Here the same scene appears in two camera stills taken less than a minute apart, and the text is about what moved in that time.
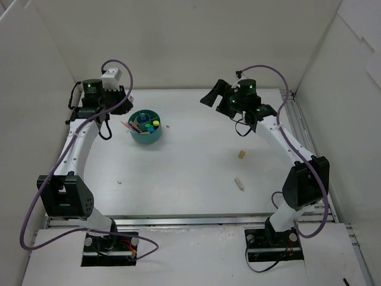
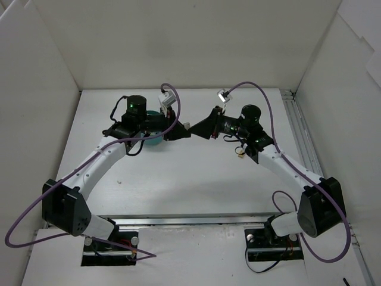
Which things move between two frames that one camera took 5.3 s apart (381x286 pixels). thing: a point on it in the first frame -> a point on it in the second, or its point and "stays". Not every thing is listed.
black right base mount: x=267 y=245 stays
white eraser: x=240 y=183 -> x=187 y=125
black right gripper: x=222 y=97 -> x=215 y=124
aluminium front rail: x=252 y=220 stays
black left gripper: x=119 y=99 -> x=170 y=125
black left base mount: x=112 y=250 stays
